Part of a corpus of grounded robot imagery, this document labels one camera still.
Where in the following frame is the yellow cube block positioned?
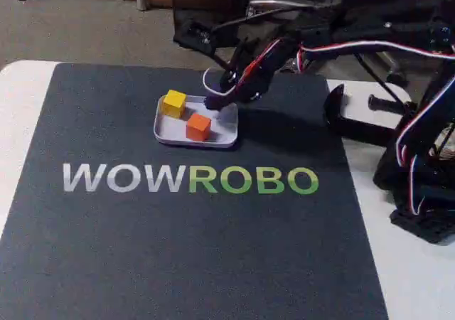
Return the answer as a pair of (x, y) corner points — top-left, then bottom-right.
(162, 89), (188, 119)

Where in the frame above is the chrome chair base leg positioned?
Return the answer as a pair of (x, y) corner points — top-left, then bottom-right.
(247, 0), (323, 17)

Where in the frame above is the dark WOWROBO printed mat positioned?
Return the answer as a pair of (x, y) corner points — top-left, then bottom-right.
(0, 62), (390, 320)

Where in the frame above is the orange cube block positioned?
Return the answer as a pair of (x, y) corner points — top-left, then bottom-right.
(186, 112), (213, 142)

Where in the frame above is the black table clamp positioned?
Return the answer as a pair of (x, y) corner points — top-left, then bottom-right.
(321, 83), (415, 146)

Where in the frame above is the black camera cable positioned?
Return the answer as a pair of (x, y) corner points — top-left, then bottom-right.
(209, 9), (296, 33)

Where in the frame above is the red white servo cable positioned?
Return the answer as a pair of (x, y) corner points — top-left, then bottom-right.
(395, 73), (455, 216)
(298, 39), (455, 72)

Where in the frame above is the purple cube block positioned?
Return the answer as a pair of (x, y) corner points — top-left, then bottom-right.
(203, 81), (230, 110)

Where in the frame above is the white rounded rectangular tray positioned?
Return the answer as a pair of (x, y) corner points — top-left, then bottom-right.
(153, 94), (240, 150)

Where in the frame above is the black flat camera box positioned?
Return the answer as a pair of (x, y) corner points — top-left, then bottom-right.
(173, 16), (218, 57)

